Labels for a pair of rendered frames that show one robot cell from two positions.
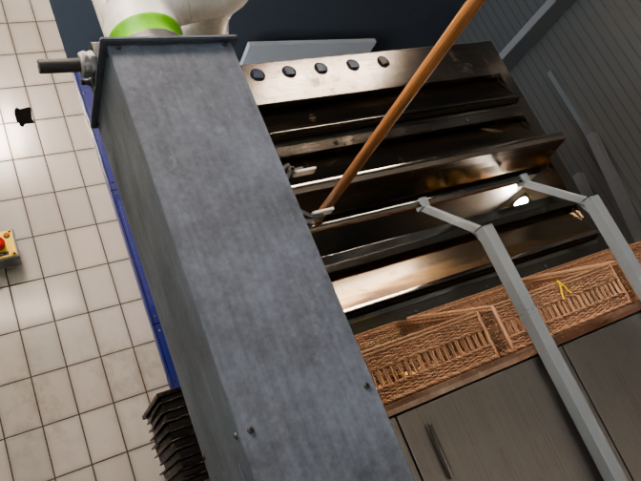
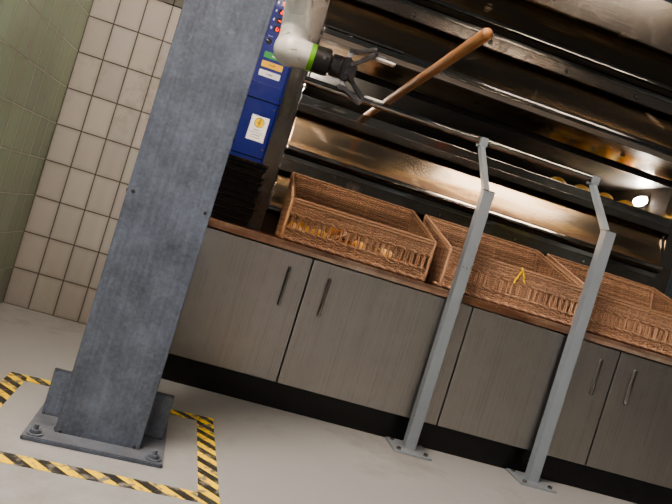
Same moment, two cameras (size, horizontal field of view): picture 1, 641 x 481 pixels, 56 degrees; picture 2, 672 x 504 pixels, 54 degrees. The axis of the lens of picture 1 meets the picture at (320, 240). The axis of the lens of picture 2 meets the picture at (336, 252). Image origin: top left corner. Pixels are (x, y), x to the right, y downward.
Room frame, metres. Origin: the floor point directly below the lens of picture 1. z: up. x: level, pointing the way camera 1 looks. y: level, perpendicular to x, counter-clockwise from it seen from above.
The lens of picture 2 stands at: (-0.57, -0.79, 0.63)
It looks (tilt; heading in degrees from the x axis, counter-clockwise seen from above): 1 degrees down; 19
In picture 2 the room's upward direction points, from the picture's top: 17 degrees clockwise
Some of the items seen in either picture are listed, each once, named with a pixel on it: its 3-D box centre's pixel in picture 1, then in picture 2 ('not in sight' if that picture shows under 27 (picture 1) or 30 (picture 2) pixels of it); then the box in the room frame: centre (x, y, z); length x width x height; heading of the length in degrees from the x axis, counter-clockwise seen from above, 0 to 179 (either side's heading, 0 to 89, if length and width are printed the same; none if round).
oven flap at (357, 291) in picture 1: (433, 266); (484, 194); (2.39, -0.38, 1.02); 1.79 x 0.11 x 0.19; 117
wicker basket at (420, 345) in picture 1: (372, 363); (353, 222); (1.89, 0.00, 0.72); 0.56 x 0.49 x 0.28; 117
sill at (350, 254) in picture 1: (416, 239); (492, 164); (2.42, -0.37, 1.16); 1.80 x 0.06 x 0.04; 117
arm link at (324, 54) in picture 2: not in sight; (322, 61); (1.50, 0.15, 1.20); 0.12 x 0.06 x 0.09; 27
